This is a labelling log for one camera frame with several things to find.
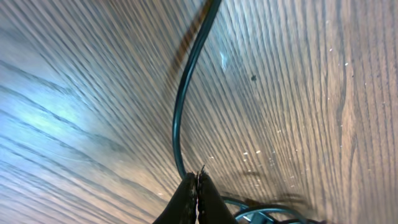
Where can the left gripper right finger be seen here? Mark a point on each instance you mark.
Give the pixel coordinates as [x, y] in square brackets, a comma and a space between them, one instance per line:
[211, 207]

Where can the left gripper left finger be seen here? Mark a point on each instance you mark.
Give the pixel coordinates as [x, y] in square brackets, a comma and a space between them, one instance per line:
[182, 206]

